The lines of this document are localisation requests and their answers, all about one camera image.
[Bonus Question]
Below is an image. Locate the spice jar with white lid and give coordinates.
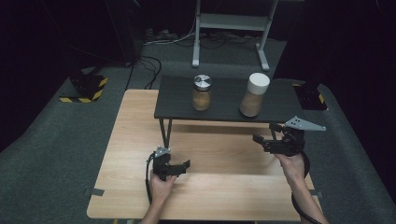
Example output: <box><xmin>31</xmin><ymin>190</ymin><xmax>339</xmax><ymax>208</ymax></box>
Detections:
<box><xmin>238</xmin><ymin>72</ymin><xmax>271</xmax><ymax>119</ymax></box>

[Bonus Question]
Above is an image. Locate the bundle of floor cables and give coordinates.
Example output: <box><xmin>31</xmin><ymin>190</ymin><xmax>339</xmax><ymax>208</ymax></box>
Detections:
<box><xmin>143</xmin><ymin>27</ymin><xmax>263</xmax><ymax>49</ymax></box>

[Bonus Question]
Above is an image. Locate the dark cabinet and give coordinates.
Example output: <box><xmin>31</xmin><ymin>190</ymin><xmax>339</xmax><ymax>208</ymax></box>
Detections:
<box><xmin>105</xmin><ymin>0</ymin><xmax>145</xmax><ymax>67</ymax></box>

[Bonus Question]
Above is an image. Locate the grey metal stand frame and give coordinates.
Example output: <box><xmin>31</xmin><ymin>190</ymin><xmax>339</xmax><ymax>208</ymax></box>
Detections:
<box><xmin>191</xmin><ymin>0</ymin><xmax>280</xmax><ymax>73</ymax></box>

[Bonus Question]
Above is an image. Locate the person's right hand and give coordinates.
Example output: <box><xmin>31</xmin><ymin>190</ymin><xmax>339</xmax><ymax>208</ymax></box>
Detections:
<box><xmin>274</xmin><ymin>151</ymin><xmax>306</xmax><ymax>186</ymax></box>

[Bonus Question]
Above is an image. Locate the black shelf riser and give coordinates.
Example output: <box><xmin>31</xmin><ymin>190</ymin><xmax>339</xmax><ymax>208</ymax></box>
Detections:
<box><xmin>153</xmin><ymin>75</ymin><xmax>308</xmax><ymax>149</ymax></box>

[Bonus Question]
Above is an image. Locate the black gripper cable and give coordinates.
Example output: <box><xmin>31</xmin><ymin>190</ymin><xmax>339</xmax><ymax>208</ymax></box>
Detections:
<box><xmin>144</xmin><ymin>151</ymin><xmax>157</xmax><ymax>205</ymax></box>
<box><xmin>290</xmin><ymin>151</ymin><xmax>324</xmax><ymax>224</ymax></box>

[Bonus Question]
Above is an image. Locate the glass jar with silver lid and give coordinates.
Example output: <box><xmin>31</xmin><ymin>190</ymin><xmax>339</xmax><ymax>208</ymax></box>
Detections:
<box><xmin>191</xmin><ymin>74</ymin><xmax>213</xmax><ymax>112</ymax></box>

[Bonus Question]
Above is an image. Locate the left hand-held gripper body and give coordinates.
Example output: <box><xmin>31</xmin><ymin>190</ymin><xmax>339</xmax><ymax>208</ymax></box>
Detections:
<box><xmin>151</xmin><ymin>146</ymin><xmax>176</xmax><ymax>182</ymax></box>

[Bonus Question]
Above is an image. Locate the black floor cable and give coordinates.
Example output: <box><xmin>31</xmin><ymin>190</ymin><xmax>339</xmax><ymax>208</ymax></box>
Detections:
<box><xmin>125</xmin><ymin>55</ymin><xmax>163</xmax><ymax>91</ymax></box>

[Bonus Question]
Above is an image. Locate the black yellow striped stand base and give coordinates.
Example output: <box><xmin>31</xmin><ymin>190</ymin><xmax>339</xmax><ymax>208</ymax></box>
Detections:
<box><xmin>58</xmin><ymin>68</ymin><xmax>109</xmax><ymax>104</ymax></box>
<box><xmin>291</xmin><ymin>80</ymin><xmax>329</xmax><ymax>112</ymax></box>

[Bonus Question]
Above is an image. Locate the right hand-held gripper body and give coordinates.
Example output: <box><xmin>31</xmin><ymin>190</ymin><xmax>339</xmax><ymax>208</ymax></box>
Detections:
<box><xmin>270</xmin><ymin>116</ymin><xmax>327</xmax><ymax>158</ymax></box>

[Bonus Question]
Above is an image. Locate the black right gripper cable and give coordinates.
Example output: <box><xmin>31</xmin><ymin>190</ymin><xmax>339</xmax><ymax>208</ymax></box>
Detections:
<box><xmin>290</xmin><ymin>151</ymin><xmax>324</xmax><ymax>224</ymax></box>

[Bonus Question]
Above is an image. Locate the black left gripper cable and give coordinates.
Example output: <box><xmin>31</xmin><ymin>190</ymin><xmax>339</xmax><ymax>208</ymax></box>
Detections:
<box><xmin>144</xmin><ymin>151</ymin><xmax>157</xmax><ymax>205</ymax></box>

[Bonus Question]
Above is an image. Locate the person's left hand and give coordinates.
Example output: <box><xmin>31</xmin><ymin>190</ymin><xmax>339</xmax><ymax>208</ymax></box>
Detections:
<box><xmin>148</xmin><ymin>173</ymin><xmax>178</xmax><ymax>209</ymax></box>

